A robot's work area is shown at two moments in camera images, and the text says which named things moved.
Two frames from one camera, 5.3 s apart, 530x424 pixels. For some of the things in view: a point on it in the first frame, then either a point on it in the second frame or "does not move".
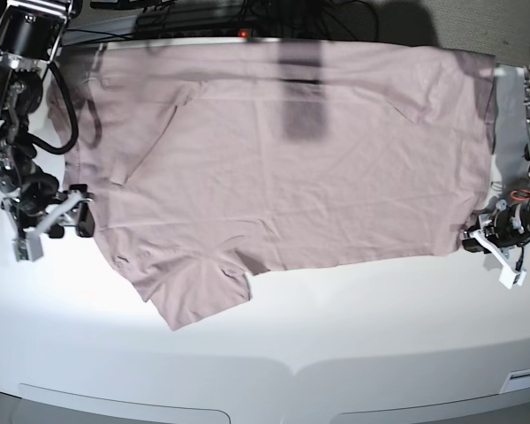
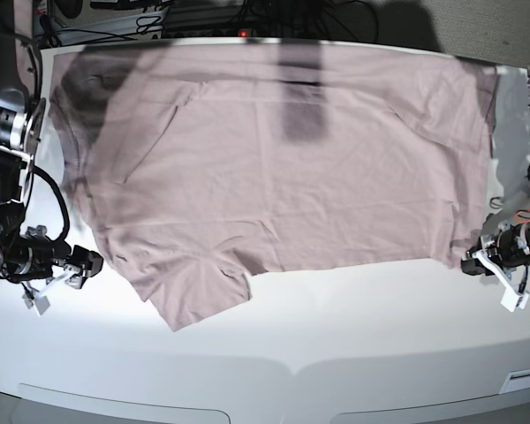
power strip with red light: (246, 33) does not move
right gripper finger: (482, 220) to (488, 241)
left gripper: (37, 193) to (34, 255)
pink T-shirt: (210, 162) does not move
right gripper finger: (473, 246) to (473, 266)
